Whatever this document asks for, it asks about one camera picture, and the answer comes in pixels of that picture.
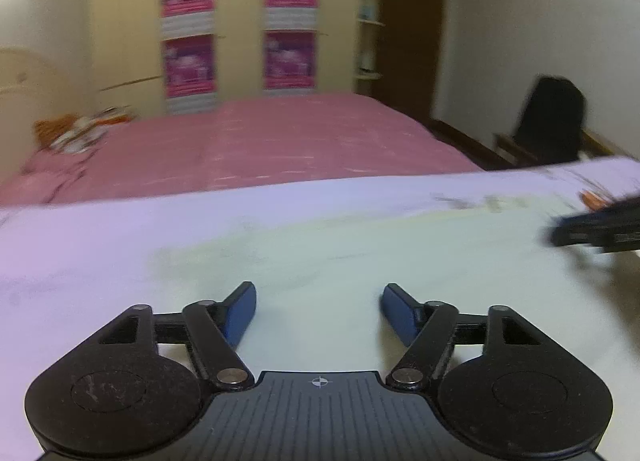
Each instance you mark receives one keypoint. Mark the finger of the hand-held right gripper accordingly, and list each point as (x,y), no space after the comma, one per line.
(575,231)

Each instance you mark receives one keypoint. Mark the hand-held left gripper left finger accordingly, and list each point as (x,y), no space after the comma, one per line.
(240,313)

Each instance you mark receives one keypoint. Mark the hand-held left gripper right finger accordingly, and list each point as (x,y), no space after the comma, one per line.
(400,313)

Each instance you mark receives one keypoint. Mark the pale green knitted sweater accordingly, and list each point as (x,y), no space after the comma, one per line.
(350,251)

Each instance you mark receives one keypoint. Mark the black backpack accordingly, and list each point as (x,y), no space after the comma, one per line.
(550,121)

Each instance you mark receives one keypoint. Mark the lilac floral bedsheet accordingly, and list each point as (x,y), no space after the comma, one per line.
(75,266)

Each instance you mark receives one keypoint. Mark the pink bedspread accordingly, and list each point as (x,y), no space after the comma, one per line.
(300,141)

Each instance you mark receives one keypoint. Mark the patterned pillow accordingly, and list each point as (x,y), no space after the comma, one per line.
(87,128)

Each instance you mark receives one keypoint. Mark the brown wooden door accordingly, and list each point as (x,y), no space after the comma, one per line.
(410,41)

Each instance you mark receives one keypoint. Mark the orange cloth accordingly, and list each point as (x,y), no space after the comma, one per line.
(47,131)

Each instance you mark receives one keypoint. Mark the cream wardrobe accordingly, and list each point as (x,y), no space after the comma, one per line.
(240,16)

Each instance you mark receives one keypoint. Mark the cream corner shelves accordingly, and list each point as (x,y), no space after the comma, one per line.
(369,16)

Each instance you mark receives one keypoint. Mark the cream arched headboard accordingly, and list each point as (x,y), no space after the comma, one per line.
(30,86)

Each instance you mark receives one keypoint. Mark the wooden bed frame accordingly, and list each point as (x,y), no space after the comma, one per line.
(515,148)

